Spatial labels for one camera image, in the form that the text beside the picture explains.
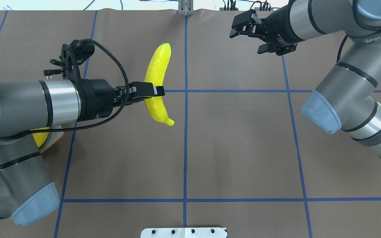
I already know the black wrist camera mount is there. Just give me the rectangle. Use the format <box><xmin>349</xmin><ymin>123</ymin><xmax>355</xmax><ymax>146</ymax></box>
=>
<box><xmin>43</xmin><ymin>39</ymin><xmax>95</xmax><ymax>82</ymax></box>

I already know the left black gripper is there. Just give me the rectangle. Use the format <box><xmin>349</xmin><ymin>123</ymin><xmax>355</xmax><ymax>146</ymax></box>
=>
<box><xmin>77</xmin><ymin>79</ymin><xmax>165</xmax><ymax>122</ymax></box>

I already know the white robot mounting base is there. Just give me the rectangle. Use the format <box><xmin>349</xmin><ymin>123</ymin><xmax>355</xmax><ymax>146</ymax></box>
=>
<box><xmin>140</xmin><ymin>227</ymin><xmax>228</xmax><ymax>238</ymax></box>

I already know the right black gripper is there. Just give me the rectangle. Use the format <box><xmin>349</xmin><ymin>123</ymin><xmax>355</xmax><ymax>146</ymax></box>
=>
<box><xmin>229</xmin><ymin>7</ymin><xmax>304</xmax><ymax>56</ymax></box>

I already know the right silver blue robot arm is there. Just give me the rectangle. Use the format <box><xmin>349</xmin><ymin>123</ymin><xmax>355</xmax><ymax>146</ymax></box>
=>
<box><xmin>230</xmin><ymin>0</ymin><xmax>381</xmax><ymax>158</ymax></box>

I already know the aluminium frame post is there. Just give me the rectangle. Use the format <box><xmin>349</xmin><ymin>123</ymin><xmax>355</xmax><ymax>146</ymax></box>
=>
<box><xmin>177</xmin><ymin>0</ymin><xmax>194</xmax><ymax>16</ymax></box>

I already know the black braided cable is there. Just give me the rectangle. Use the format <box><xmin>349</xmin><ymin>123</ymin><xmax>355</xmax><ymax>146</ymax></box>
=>
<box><xmin>0</xmin><ymin>39</ymin><xmax>130</xmax><ymax>154</ymax></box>

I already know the yellow green banana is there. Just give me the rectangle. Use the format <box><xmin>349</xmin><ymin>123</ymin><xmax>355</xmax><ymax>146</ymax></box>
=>
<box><xmin>144</xmin><ymin>43</ymin><xmax>174</xmax><ymax>126</ymax></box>

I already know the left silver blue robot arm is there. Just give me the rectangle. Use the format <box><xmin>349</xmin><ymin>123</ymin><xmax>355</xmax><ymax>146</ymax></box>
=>
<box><xmin>0</xmin><ymin>78</ymin><xmax>165</xmax><ymax>226</ymax></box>

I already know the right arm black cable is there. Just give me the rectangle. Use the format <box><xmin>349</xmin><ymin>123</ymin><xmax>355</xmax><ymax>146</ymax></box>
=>
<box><xmin>336</xmin><ymin>0</ymin><xmax>381</xmax><ymax>63</ymax></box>

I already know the grey square plate orange rim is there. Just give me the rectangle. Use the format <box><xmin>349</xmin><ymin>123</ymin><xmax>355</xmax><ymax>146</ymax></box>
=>
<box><xmin>39</xmin><ymin>132</ymin><xmax>64</xmax><ymax>153</ymax></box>

